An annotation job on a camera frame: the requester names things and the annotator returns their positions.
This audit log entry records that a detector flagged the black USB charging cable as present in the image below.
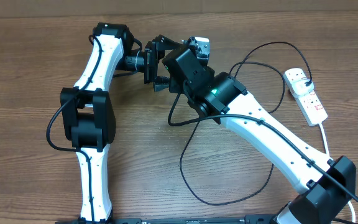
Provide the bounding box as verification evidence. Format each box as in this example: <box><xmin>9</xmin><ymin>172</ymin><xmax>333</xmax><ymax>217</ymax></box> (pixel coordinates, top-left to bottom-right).
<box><xmin>179</xmin><ymin>41</ymin><xmax>313</xmax><ymax>207</ymax></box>

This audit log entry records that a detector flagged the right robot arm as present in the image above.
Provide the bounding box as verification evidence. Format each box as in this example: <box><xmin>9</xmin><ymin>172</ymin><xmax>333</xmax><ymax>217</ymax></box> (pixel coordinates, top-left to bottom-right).
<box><xmin>162</xmin><ymin>44</ymin><xmax>356</xmax><ymax>223</ymax></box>

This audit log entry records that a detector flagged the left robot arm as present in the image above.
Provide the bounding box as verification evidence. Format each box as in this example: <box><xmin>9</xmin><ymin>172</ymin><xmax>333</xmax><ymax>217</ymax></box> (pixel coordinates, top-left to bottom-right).
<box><xmin>60</xmin><ymin>22</ymin><xmax>179</xmax><ymax>223</ymax></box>

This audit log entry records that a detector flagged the white charger plug adapter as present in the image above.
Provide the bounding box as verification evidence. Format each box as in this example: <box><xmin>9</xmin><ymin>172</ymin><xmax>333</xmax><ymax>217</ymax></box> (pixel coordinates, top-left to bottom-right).
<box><xmin>290</xmin><ymin>79</ymin><xmax>314</xmax><ymax>98</ymax></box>

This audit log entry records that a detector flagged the white power strip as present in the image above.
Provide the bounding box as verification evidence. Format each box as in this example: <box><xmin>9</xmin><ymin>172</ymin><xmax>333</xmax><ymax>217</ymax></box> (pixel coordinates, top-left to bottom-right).
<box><xmin>283</xmin><ymin>68</ymin><xmax>328</xmax><ymax>126</ymax></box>

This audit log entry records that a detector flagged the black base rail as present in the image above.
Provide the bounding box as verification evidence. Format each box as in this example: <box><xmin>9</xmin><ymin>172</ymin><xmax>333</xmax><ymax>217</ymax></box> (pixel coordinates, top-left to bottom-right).
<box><xmin>54</xmin><ymin>213</ymin><xmax>279</xmax><ymax>224</ymax></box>

